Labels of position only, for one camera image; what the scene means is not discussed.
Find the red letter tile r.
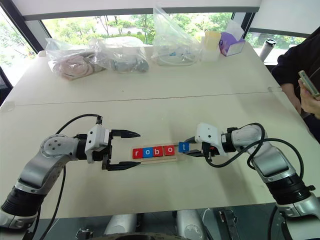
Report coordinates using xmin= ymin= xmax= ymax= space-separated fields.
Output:
xmin=132 ymin=148 xmax=145 ymax=160

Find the person's dark clothed body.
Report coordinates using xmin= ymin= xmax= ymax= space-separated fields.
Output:
xmin=299 ymin=24 xmax=320 ymax=145

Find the silver rounded robot leg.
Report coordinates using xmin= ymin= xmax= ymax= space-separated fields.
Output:
xmin=103 ymin=213 xmax=139 ymax=236
xmin=175 ymin=209 xmax=209 ymax=239

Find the smartphone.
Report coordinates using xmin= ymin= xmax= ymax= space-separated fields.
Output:
xmin=297 ymin=70 xmax=320 ymax=99

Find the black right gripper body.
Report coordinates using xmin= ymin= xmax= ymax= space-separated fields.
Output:
xmin=200 ymin=141 xmax=219 ymax=160

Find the plastic bag with pink cloth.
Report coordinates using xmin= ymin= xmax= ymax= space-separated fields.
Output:
xmin=44 ymin=37 xmax=111 ymax=82

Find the clear bag with white cables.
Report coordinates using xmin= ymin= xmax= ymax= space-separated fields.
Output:
xmin=150 ymin=6 xmax=205 ymax=67

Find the dark capped metal bottle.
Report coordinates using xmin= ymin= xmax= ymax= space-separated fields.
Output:
xmin=258 ymin=38 xmax=277 ymax=61

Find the yellow lidded plastic container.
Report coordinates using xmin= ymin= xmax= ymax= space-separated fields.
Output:
xmin=201 ymin=30 xmax=222 ymax=62

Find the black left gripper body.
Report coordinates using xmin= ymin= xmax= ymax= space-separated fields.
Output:
xmin=92 ymin=129 xmax=114 ymax=172

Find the black metal bracket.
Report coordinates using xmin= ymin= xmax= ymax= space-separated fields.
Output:
xmin=216 ymin=209 xmax=239 ymax=240

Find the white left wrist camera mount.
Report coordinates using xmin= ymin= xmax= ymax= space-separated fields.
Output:
xmin=84 ymin=124 xmax=111 ymax=164

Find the black chair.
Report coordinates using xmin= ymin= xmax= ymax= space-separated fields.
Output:
xmin=0 ymin=66 xmax=14 ymax=106

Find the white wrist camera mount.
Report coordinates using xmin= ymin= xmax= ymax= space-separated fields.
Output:
xmin=194 ymin=122 xmax=229 ymax=157
xmin=84 ymin=124 xmax=111 ymax=164

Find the person's bare hand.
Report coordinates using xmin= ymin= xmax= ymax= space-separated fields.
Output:
xmin=298 ymin=78 xmax=320 ymax=118

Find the blue letter tile o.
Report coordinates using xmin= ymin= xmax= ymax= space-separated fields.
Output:
xmin=142 ymin=147 xmax=155 ymax=159

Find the plastic bag with grey items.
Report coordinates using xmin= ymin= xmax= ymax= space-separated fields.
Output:
xmin=95 ymin=36 xmax=150 ymax=74

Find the wooden letter tray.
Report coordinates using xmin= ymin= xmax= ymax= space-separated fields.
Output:
xmin=131 ymin=146 xmax=180 ymax=166

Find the purple tissue box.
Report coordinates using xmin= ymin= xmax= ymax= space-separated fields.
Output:
xmin=218 ymin=19 xmax=246 ymax=57

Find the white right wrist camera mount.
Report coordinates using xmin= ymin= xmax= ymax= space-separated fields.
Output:
xmin=194 ymin=122 xmax=229 ymax=157

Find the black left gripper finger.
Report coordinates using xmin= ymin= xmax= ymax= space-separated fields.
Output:
xmin=111 ymin=128 xmax=142 ymax=140
xmin=107 ymin=161 xmax=142 ymax=172

